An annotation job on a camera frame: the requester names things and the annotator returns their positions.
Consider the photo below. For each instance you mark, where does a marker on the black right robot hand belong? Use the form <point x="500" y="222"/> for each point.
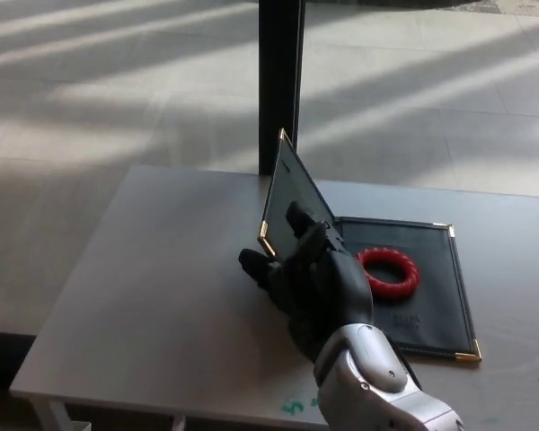
<point x="328" y="292"/>

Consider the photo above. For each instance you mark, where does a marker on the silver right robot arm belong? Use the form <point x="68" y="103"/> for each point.
<point x="368" y="377"/>

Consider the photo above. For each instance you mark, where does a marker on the black USC diary gold corners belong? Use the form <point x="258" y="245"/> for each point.
<point x="435" y="287"/>

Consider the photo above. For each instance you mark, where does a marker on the black window pillar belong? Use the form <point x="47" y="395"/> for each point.
<point x="280" y="90"/>

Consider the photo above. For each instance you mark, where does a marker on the white table leg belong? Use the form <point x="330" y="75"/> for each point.
<point x="49" y="415"/>
<point x="178" y="424"/>

